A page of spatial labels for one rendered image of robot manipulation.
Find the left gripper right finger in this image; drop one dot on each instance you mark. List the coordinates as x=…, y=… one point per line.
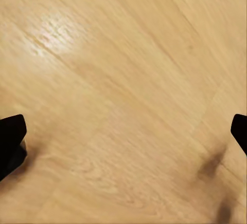
x=239, y=130

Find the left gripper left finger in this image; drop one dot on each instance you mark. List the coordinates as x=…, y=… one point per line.
x=12, y=131

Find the digital camera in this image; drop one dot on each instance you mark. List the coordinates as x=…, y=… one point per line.
x=16, y=160

